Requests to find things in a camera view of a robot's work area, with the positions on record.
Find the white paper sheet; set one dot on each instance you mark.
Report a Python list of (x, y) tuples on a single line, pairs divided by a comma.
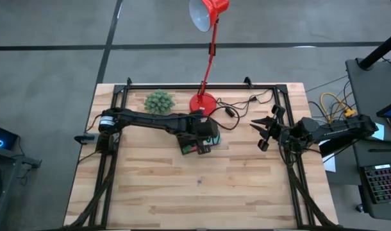
[(330, 163)]

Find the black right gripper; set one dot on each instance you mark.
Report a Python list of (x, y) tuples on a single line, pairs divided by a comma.
[(275, 130)]

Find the green potted succulent plant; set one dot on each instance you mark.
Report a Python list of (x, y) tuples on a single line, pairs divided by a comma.
[(159, 102)]

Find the black side desk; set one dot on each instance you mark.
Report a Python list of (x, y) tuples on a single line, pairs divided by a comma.
[(375, 90)]

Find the black table clamp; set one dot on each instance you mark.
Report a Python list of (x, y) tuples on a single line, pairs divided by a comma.
[(85, 138)]

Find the black mesh desk organizer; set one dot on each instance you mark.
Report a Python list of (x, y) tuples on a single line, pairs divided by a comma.
[(187, 144)]

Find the computer with blue light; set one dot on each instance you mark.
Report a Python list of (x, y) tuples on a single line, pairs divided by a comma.
[(0, 139)]

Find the black aluminium table frame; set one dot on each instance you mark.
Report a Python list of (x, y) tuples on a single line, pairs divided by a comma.
[(198, 86)]

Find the black diagonal pole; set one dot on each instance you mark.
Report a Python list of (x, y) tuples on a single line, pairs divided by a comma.
[(379, 49)]

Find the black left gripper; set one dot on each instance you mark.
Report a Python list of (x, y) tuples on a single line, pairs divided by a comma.
[(205, 128)]

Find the dark equipment stand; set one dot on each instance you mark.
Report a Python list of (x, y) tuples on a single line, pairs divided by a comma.
[(6, 179)]

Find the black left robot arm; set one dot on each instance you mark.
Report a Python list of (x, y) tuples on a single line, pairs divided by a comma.
[(144, 118)]

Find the light blue sticky note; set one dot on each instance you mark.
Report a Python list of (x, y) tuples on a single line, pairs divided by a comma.
[(379, 134)]

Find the red desk lamp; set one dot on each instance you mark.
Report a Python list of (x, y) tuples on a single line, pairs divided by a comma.
[(202, 106)]

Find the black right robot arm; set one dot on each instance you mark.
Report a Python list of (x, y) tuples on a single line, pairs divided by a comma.
[(336, 128)]

